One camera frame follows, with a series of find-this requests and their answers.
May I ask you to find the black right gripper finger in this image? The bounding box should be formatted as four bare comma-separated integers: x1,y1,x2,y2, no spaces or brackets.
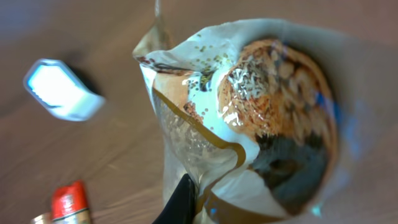
152,174,196,224

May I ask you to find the red orange pasta package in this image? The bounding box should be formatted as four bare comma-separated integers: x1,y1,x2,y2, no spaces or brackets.
52,180,91,224

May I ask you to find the beige plastic pouch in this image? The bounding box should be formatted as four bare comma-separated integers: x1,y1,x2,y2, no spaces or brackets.
132,1,372,223

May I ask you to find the white tube gold cap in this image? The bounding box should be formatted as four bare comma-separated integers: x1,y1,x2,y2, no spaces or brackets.
30,213,52,224

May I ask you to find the white barcode scanner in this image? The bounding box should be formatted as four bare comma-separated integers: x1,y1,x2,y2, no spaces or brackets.
23,58,105,121

